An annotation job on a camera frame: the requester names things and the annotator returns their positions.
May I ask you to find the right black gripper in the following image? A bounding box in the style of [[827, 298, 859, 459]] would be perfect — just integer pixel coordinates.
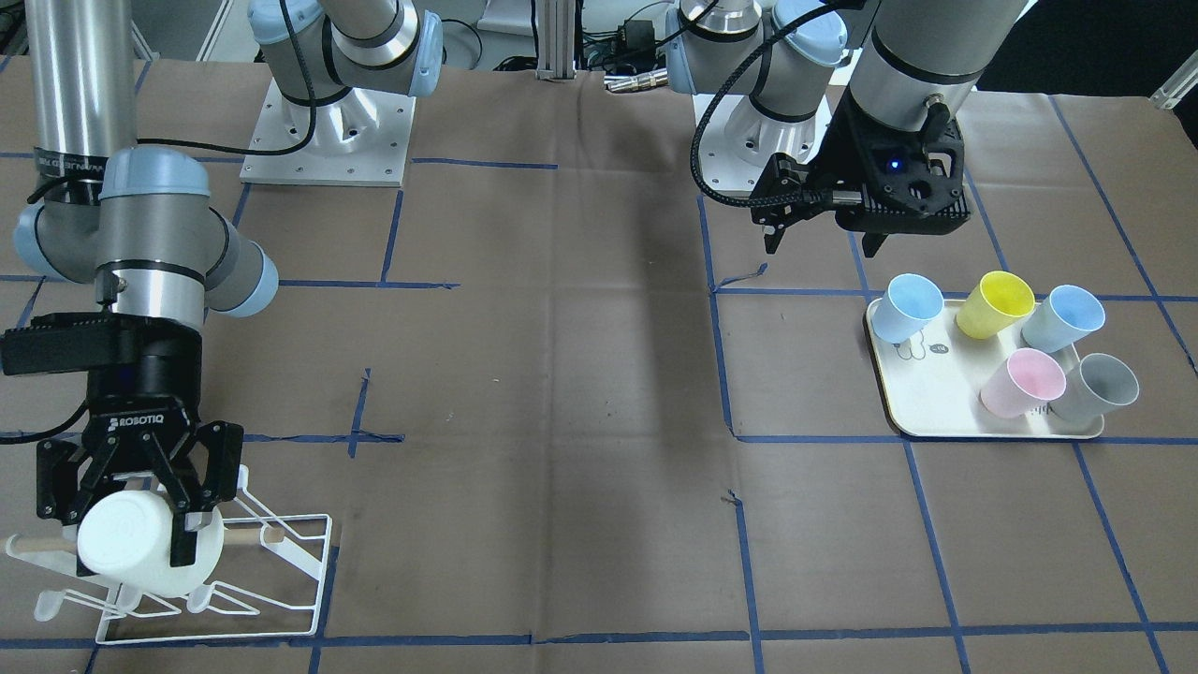
[[36, 328, 244, 567]]

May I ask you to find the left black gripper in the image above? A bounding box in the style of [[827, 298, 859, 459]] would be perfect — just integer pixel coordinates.
[[812, 93, 972, 259]]

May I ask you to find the white plastic cup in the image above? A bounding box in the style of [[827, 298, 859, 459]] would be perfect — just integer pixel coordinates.
[[77, 490, 226, 597]]

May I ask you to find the light blue cup back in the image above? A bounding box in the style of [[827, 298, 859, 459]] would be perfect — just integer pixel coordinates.
[[872, 273, 944, 344]]

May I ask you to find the light blue cup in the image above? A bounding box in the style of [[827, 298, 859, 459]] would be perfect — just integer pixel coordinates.
[[872, 273, 944, 344], [1021, 285, 1105, 353]]

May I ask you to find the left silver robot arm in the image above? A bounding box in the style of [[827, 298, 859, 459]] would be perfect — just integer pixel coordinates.
[[664, 1, 1024, 256]]

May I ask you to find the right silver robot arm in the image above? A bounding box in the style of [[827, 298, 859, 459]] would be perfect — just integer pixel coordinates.
[[4, 1, 444, 567]]

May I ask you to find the yellow plastic cup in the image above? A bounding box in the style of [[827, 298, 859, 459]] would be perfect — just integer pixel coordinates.
[[956, 271, 1036, 340]]

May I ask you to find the pink plastic cup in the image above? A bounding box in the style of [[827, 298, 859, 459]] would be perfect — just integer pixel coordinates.
[[979, 348, 1067, 418]]

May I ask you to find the light blue cup front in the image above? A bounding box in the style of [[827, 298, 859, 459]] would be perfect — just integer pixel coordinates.
[[1021, 285, 1105, 353]]

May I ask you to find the grey plastic cup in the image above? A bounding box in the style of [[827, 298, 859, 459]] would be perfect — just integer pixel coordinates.
[[1049, 353, 1140, 423]]

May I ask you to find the cream serving tray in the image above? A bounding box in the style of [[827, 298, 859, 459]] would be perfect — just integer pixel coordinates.
[[865, 299, 1105, 441]]

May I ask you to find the white wire cup rack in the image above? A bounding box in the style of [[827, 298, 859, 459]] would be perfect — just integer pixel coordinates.
[[5, 466, 333, 645]]

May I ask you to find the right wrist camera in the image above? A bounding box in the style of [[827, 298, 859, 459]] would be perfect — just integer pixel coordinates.
[[4, 312, 125, 375]]

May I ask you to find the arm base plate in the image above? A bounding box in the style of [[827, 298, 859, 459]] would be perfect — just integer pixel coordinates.
[[240, 89, 416, 187], [700, 95, 833, 198]]

